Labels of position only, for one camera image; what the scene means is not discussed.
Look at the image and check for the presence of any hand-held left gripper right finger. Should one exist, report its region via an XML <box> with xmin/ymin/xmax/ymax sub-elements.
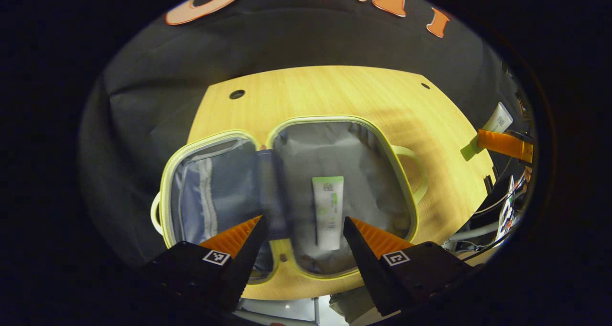
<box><xmin>343</xmin><ymin>216</ymin><xmax>473</xmax><ymax>317</ymax></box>

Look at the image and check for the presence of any white tube green label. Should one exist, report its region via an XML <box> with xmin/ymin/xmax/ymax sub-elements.
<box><xmin>312</xmin><ymin>175</ymin><xmax>345</xmax><ymax>251</ymax></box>

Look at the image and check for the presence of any white tube green cap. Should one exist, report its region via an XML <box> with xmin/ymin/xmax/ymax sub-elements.
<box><xmin>460</xmin><ymin>102</ymin><xmax>514</xmax><ymax>162</ymax></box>

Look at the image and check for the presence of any grey cable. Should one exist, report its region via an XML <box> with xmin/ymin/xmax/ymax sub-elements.
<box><xmin>444</xmin><ymin>220</ymin><xmax>501</xmax><ymax>244</ymax></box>

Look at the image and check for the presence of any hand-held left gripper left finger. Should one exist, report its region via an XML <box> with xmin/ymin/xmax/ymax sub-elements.
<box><xmin>142</xmin><ymin>215</ymin><xmax>269</xmax><ymax>313</ymax></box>

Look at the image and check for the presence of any cream suitcase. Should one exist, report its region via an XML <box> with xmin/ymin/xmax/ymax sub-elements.
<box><xmin>150</xmin><ymin>115</ymin><xmax>429</xmax><ymax>287</ymax></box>

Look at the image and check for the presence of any black backdrop cloth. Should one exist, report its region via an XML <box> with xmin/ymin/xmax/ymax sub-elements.
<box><xmin>79</xmin><ymin>0</ymin><xmax>531</xmax><ymax>269</ymax></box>

